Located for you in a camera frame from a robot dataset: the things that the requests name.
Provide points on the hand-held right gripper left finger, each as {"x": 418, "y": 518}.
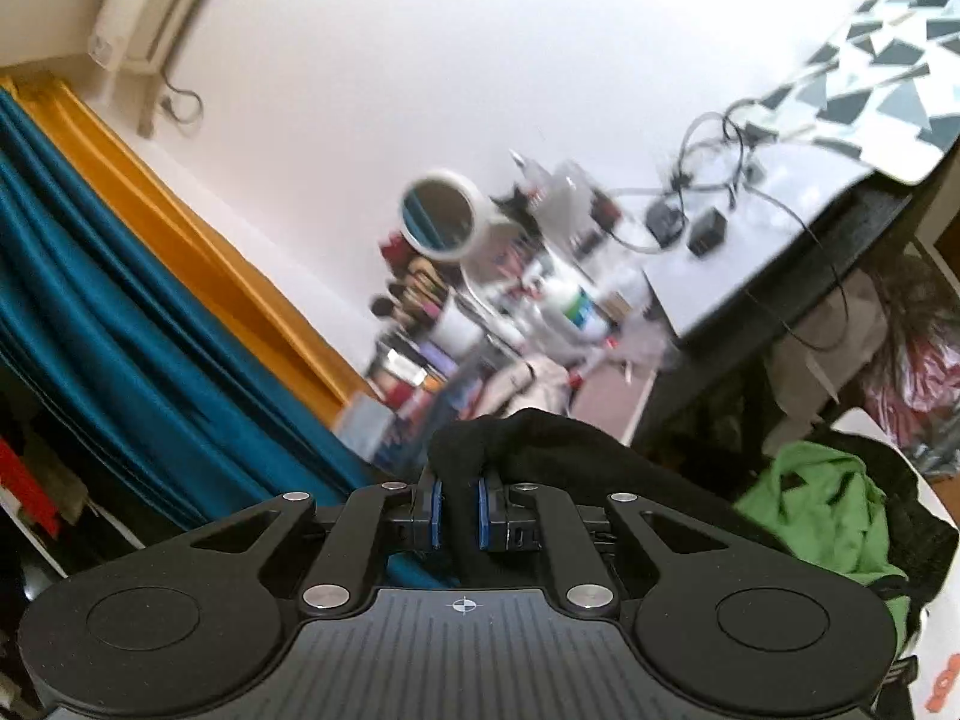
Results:
{"x": 435, "y": 516}

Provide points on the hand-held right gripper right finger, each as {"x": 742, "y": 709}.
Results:
{"x": 484, "y": 516}

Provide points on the black t-shirt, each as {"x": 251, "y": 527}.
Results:
{"x": 540, "y": 450}

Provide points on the pink clothes pile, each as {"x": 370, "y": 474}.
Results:
{"x": 915, "y": 382}

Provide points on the cluster of makeup items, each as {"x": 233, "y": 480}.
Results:
{"x": 420, "y": 277}

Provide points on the round white mirror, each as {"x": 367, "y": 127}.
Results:
{"x": 439, "y": 214}

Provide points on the white-topped black table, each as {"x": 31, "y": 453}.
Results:
{"x": 750, "y": 345}

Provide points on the green garment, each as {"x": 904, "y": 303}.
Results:
{"x": 817, "y": 502}

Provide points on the black power adapter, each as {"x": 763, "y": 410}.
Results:
{"x": 709, "y": 234}
{"x": 665, "y": 223}

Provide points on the yellow curtain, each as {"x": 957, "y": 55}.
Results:
{"x": 187, "y": 240}

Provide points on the blue curtain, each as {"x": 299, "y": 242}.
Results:
{"x": 112, "y": 315}

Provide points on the beige cloth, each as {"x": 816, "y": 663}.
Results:
{"x": 832, "y": 345}

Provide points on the red flat item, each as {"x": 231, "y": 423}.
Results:
{"x": 26, "y": 484}

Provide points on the dark cloth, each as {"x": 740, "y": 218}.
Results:
{"x": 922, "y": 532}

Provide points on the white bin with orange print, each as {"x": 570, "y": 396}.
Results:
{"x": 941, "y": 615}

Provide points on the white air conditioner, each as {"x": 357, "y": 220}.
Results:
{"x": 150, "y": 7}

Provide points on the geometric patterned mat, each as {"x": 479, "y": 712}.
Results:
{"x": 885, "y": 90}

